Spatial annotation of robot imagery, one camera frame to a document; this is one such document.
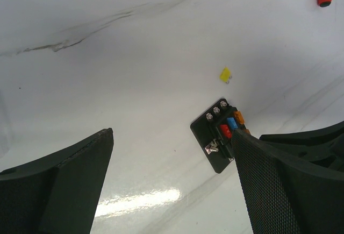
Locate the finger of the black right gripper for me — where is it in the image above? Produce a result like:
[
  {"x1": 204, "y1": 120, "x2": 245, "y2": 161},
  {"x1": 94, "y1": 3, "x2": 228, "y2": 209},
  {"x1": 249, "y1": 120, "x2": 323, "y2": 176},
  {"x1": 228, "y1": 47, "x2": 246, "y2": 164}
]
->
[{"x1": 260, "y1": 122, "x2": 343, "y2": 172}]

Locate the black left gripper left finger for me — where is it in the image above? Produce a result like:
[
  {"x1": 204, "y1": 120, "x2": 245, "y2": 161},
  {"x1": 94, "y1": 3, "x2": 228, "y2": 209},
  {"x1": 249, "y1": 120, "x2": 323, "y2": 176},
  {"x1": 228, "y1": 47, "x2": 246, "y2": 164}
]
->
[{"x1": 1, "y1": 128, "x2": 113, "y2": 233}]

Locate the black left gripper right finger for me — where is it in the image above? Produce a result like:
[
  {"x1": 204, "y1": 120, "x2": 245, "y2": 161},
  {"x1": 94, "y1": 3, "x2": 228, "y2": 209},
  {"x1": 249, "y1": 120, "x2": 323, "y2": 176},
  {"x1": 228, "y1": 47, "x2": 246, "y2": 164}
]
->
[{"x1": 232, "y1": 130, "x2": 343, "y2": 233}]

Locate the red blade fuse front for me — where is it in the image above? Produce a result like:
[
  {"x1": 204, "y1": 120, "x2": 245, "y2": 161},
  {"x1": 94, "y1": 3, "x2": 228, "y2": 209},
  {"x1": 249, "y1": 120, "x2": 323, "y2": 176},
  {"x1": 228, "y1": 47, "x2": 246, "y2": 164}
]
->
[{"x1": 220, "y1": 124, "x2": 232, "y2": 139}]

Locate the blue blade fuse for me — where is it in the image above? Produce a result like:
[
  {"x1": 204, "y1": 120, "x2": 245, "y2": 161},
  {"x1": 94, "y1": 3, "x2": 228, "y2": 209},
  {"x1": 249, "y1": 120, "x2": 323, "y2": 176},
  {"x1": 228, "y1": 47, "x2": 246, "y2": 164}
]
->
[{"x1": 227, "y1": 117, "x2": 239, "y2": 130}]

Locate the black fuse box base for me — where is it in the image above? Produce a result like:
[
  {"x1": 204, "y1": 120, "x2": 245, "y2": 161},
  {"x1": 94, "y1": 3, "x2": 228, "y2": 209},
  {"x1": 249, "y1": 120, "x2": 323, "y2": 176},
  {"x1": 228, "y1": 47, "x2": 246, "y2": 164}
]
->
[{"x1": 190, "y1": 98, "x2": 247, "y2": 174}]

